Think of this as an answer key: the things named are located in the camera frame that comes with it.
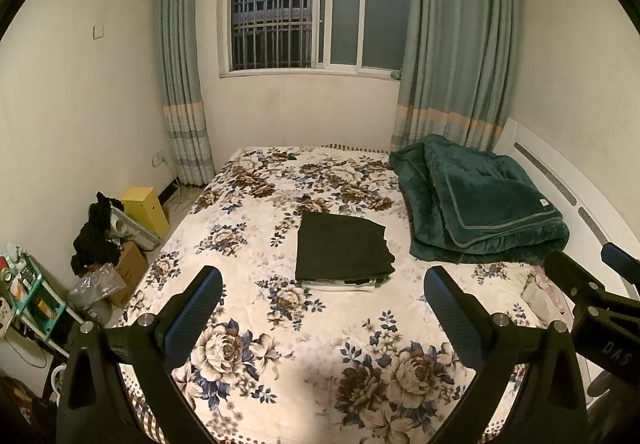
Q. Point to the dark green striped garment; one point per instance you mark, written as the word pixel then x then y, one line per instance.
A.
pixel 342 246

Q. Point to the teal striped curtain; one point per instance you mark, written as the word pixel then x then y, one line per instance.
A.
pixel 460 49
pixel 180 74

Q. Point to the white folded garment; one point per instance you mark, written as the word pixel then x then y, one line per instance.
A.
pixel 340 285

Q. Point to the teal storage rack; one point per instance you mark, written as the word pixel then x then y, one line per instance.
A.
pixel 35 296

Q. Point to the white wall socket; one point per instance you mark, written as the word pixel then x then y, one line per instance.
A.
pixel 158 159

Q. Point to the dark green quilt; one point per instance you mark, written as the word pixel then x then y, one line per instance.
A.
pixel 475 204

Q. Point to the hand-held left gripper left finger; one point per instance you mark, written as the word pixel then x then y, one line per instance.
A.
pixel 195 319

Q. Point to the yellow box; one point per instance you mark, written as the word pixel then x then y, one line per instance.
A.
pixel 145 209

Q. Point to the barred sliding window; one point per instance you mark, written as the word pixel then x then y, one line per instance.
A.
pixel 345 9

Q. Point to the brown cardboard box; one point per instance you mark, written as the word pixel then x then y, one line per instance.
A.
pixel 130 266

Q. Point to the white bed headboard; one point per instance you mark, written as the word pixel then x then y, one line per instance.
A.
pixel 550 164

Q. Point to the clear plastic bag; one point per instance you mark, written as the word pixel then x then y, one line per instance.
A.
pixel 95 284

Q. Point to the white appliance with holes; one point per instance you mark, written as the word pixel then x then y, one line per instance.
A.
pixel 132 229

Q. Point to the white wall switch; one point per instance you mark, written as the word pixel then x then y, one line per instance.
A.
pixel 99 31

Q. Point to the black clothes pile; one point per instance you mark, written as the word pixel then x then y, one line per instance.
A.
pixel 97 239

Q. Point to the floral bed blanket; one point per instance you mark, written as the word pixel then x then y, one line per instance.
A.
pixel 280 339

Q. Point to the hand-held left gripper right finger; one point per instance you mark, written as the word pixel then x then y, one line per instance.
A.
pixel 450 319

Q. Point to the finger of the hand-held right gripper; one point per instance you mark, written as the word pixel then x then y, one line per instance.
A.
pixel 622 261
pixel 575 276

